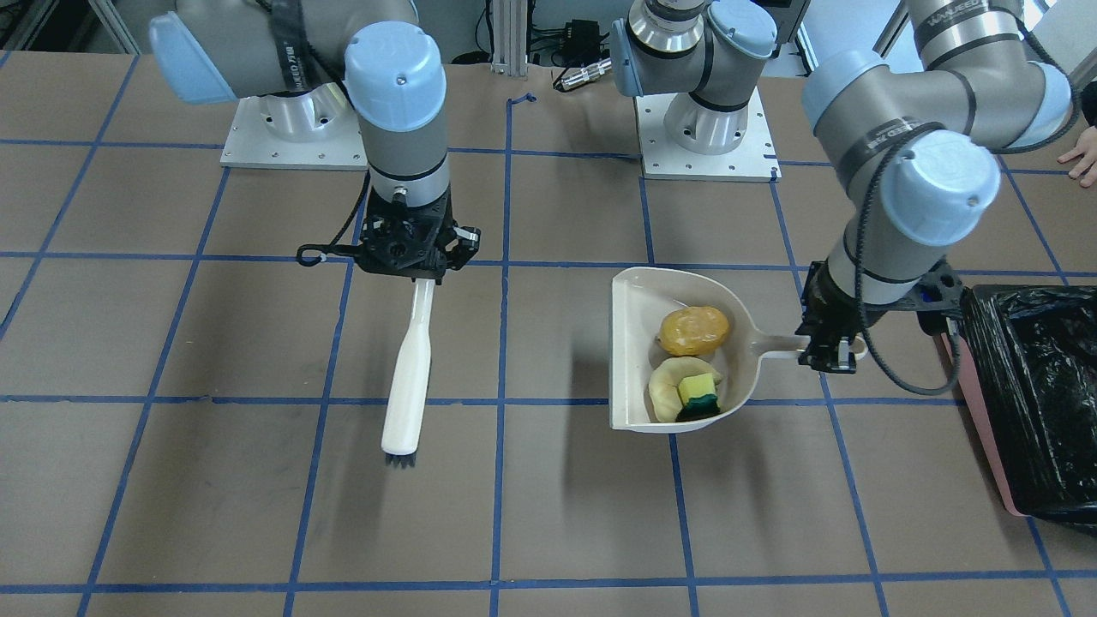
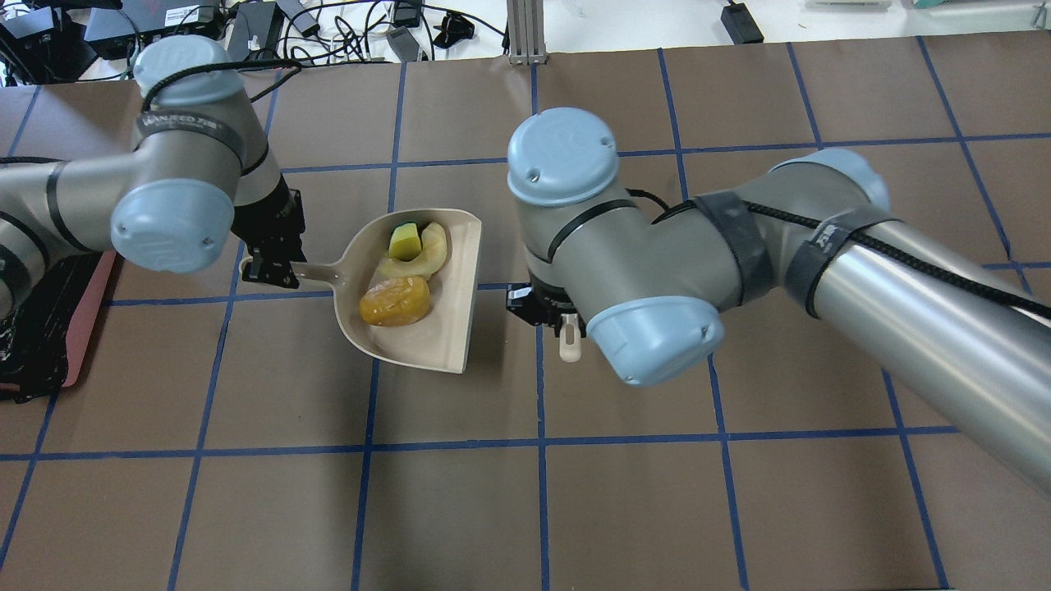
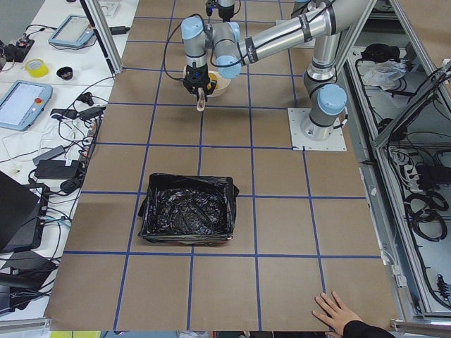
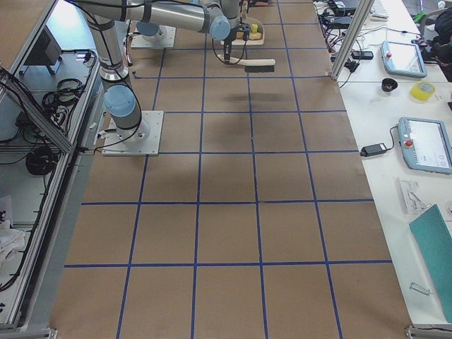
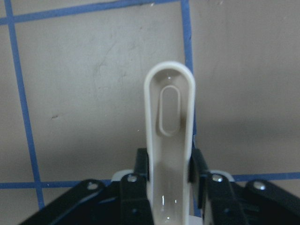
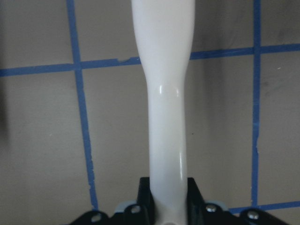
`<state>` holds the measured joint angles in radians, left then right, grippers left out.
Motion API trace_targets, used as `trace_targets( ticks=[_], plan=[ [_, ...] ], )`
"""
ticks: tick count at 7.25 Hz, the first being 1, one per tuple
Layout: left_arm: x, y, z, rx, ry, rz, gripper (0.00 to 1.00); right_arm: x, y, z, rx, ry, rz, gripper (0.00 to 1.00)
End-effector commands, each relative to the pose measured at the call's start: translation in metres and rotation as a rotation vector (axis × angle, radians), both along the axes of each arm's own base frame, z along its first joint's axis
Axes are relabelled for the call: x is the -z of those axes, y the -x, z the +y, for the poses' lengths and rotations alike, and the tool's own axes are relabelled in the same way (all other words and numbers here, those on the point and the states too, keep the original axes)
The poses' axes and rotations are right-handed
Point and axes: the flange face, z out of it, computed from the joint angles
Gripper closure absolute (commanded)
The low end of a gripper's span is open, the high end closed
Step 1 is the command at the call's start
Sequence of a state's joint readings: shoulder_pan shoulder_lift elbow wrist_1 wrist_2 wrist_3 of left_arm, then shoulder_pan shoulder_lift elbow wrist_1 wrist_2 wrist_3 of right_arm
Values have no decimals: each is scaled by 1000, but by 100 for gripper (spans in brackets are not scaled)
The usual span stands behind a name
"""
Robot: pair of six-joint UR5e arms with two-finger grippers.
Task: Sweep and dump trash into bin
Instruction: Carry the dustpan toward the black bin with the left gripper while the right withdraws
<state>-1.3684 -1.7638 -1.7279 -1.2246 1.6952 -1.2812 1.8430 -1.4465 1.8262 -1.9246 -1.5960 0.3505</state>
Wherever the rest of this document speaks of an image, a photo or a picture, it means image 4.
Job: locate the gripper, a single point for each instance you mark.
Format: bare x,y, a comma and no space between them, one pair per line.
244,25
227,49

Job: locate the beige croissant piece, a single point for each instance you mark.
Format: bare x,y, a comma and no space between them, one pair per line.
255,36

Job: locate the beige dustpan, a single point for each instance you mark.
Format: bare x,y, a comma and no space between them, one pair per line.
234,11

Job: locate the beige hand brush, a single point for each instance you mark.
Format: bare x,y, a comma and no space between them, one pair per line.
251,65

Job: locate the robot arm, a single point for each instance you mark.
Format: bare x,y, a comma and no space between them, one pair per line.
116,64
222,21

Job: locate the black tape roll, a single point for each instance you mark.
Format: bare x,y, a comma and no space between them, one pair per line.
388,85

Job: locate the upper teach pendant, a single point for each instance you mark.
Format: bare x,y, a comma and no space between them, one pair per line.
403,59

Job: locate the teach pendant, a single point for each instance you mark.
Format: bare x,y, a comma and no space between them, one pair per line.
425,145
403,59

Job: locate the black power adapter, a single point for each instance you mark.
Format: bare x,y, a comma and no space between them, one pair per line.
373,150

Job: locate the yellow tape roll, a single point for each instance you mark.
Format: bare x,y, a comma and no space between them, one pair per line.
422,91

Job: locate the lower teach pendant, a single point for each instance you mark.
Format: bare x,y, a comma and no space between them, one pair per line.
425,145

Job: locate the green board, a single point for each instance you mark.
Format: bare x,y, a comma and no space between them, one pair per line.
434,242

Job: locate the crumpled white cloth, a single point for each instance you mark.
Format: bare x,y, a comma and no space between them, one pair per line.
12,241

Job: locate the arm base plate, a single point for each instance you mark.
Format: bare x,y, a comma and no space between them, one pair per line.
161,37
144,141

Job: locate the aluminium frame post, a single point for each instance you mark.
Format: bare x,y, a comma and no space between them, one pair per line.
355,27

